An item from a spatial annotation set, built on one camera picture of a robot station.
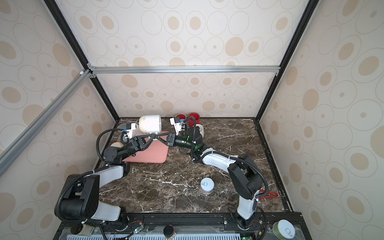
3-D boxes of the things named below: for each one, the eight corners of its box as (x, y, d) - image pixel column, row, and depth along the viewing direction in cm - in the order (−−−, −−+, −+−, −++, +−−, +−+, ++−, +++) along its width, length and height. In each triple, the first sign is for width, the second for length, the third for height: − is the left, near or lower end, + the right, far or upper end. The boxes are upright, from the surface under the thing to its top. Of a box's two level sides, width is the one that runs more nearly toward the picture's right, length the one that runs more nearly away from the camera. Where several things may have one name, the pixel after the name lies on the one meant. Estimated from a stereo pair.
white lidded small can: (200, 194, 85) (200, 190, 80) (200, 181, 89) (200, 177, 84) (213, 194, 85) (214, 190, 80) (212, 181, 89) (213, 177, 84)
